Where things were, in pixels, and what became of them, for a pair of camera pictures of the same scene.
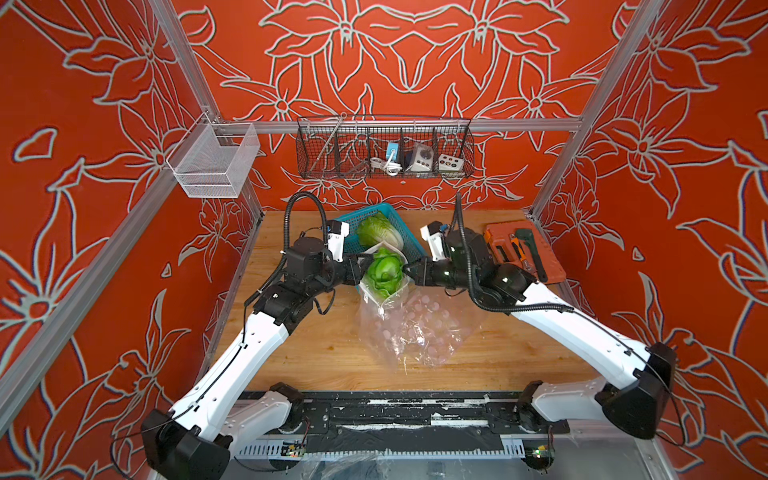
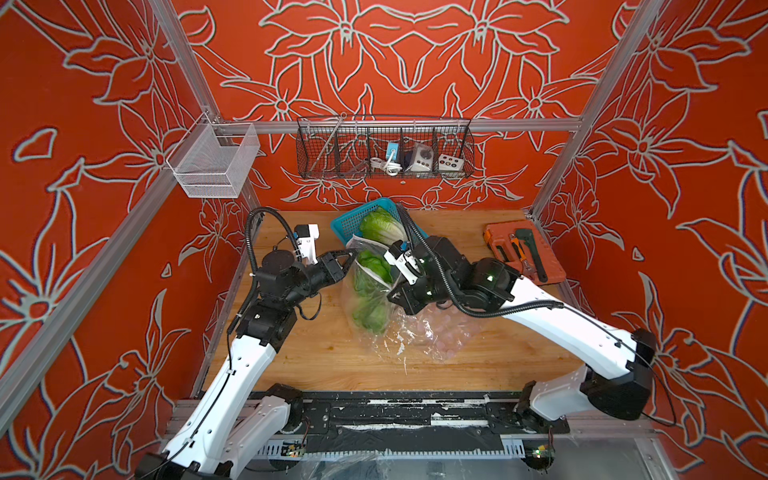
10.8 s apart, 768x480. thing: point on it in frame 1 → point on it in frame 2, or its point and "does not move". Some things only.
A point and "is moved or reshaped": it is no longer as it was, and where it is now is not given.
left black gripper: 352,265 → 329,265
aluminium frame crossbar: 396,126 does not move
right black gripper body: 443,274 → 419,295
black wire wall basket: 385,148 does not move
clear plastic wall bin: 211,160 does not move
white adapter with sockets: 423,158 does not move
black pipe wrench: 530,240 does not move
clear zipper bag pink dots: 408,325 is moved or reshaped
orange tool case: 502,251 does not move
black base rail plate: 410,423 does not move
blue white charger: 391,146 does not move
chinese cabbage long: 385,271 → 372,305
